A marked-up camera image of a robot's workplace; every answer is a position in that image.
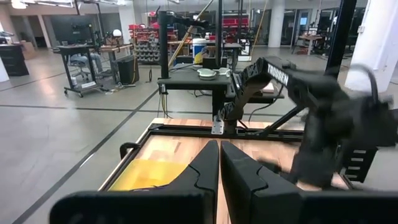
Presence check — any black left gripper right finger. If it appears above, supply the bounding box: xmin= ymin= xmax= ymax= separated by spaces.
xmin=220 ymin=140 xmax=398 ymax=224

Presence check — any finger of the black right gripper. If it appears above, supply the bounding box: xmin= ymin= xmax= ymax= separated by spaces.
xmin=257 ymin=158 xmax=298 ymax=185

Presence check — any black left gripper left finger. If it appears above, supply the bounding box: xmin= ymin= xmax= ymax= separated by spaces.
xmin=49 ymin=139 xmax=220 ymax=224

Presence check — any black waste bin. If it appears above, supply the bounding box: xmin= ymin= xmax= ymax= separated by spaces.
xmin=117 ymin=55 xmax=141 ymax=85

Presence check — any wide white column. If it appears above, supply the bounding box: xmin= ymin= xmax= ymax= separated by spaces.
xmin=344 ymin=0 xmax=398 ymax=94

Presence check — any white bowl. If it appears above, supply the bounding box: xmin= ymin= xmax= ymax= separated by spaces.
xmin=197 ymin=68 xmax=217 ymax=81

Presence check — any white round column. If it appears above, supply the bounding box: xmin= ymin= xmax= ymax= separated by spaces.
xmin=267 ymin=0 xmax=285 ymax=49

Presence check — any black side table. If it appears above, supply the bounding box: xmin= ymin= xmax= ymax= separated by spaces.
xmin=156 ymin=69 xmax=233 ymax=119

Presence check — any white and blue bucket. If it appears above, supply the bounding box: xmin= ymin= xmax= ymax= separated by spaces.
xmin=192 ymin=37 xmax=208 ymax=65

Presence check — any wooden broom pole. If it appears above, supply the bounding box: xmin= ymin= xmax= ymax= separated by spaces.
xmin=167 ymin=0 xmax=215 ymax=68

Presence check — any black stand pole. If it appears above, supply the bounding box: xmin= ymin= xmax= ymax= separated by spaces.
xmin=157 ymin=10 xmax=170 ymax=80

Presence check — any shelf of red bins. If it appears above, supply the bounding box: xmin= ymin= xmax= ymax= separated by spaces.
xmin=128 ymin=22 xmax=178 ymax=65

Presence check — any black wheeled cart desk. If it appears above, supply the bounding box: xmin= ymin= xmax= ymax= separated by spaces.
xmin=52 ymin=44 xmax=105 ymax=98

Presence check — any black cabinet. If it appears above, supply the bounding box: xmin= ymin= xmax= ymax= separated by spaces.
xmin=0 ymin=43 xmax=30 ymax=77

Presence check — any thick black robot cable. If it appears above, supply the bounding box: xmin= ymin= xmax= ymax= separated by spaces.
xmin=350 ymin=63 xmax=381 ymax=105

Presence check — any black metal table frame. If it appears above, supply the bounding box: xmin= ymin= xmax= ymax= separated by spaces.
xmin=98 ymin=123 xmax=356 ymax=191

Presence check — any black rig upright post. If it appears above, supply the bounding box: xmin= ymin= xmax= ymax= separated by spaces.
xmin=324 ymin=0 xmax=358 ymax=79

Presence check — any thin black upright post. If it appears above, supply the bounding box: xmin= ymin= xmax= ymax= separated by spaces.
xmin=215 ymin=0 xmax=224 ymax=68

